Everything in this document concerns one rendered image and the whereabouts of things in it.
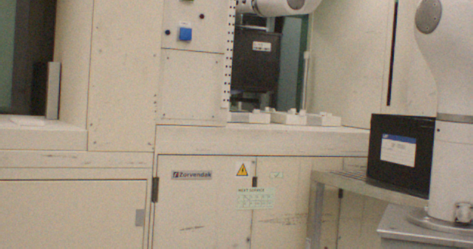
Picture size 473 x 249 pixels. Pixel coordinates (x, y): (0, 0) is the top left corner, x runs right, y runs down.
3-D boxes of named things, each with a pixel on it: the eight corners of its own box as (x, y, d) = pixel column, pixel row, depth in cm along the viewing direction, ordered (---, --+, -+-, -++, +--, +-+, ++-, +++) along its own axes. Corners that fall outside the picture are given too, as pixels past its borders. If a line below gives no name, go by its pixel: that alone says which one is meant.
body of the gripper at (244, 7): (249, 13, 184) (229, 15, 194) (278, 18, 190) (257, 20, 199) (250, -13, 184) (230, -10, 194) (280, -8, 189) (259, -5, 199)
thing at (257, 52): (208, 100, 188) (214, -9, 186) (181, 97, 206) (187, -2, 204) (280, 104, 199) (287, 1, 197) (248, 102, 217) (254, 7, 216)
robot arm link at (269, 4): (283, -13, 187) (256, -13, 182) (310, -17, 176) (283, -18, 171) (284, 17, 188) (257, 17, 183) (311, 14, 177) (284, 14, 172)
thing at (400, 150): (363, 176, 176) (369, 112, 175) (444, 176, 186) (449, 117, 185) (430, 194, 150) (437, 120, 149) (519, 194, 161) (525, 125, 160)
